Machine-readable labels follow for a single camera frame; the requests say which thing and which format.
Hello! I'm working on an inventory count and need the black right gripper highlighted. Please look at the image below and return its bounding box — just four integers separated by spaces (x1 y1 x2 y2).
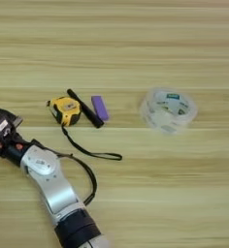
0 107 34 168

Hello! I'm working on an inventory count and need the yellow black tape measure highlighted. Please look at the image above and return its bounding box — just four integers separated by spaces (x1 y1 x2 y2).
46 95 123 162

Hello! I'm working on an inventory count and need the black marker pen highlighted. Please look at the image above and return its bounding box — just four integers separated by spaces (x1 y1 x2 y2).
66 88 105 130

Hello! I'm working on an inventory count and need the purple eraser block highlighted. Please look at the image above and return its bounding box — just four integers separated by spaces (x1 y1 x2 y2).
90 95 110 122

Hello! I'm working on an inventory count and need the clear adhesive tape roll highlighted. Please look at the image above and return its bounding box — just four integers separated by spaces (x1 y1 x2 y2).
139 85 198 136

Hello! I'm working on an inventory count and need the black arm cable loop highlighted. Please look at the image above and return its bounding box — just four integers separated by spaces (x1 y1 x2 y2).
30 139 98 207

